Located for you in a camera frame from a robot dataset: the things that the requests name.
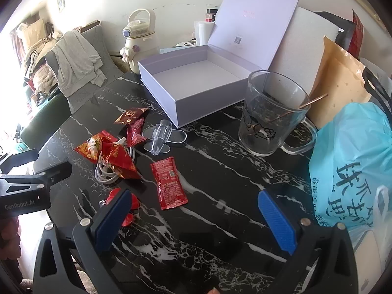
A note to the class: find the blue plastic bag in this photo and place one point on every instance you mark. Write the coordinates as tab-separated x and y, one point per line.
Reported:
352	159

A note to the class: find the large red snack packet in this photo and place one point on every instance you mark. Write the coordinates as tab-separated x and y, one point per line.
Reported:
118	160

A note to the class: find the dark red snack packet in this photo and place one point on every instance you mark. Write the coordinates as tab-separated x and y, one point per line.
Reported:
130	115

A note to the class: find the glass mug with cartoon print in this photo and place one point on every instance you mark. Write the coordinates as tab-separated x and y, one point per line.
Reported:
265	134

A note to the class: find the cream water bottle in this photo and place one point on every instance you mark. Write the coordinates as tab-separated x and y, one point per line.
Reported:
139	41

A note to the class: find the white garment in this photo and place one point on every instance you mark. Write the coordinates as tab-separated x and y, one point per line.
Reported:
76	61

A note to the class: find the red ketchup packet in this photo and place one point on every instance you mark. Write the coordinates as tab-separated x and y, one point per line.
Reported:
168	182

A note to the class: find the red hanging package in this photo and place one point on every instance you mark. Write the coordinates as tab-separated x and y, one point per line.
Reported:
356	33

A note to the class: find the small wall picture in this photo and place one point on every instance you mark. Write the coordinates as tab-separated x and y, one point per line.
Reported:
60	0

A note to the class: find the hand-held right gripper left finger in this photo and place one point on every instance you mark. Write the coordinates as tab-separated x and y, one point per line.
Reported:
113	217

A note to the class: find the grey white board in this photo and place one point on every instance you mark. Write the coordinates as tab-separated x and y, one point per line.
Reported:
306	36

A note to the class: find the black bag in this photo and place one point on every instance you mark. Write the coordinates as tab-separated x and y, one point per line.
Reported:
340	21

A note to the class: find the cardboard box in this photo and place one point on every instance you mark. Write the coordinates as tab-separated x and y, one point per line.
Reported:
90	26

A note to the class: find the white plastic bag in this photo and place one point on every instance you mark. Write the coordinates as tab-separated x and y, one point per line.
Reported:
379	235

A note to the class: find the lavender gift box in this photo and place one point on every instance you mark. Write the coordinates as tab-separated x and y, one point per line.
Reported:
196	79

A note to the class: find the white paper roll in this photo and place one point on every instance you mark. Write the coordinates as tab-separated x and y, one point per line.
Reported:
204	33

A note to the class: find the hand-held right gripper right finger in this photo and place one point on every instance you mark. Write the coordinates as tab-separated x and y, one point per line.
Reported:
277	223

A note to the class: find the white round device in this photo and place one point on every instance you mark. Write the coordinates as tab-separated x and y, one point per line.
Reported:
187	43

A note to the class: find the red yellow snack packet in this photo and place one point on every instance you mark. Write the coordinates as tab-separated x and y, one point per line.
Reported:
90	147

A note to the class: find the small red sauce packet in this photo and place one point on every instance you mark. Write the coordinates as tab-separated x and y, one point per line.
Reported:
134	133

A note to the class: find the green sofa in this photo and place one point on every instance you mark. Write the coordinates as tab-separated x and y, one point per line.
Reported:
43	119

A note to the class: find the grey chair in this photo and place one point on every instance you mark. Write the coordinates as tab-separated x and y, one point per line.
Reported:
105	55

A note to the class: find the copper stirring stick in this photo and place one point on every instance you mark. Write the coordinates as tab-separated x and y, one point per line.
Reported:
309	102

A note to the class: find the newspaper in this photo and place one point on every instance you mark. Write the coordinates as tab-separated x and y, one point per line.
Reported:
376	67

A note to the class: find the brown paper envelope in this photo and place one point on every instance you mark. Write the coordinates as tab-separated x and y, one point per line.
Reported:
340	85

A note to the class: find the clear plastic stand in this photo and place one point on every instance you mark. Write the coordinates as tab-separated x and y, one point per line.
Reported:
160	136

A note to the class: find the person's left hand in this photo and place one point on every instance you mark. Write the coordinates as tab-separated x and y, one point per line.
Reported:
8	235

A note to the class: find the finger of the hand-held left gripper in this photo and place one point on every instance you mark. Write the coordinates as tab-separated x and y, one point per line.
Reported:
18	158
56	173

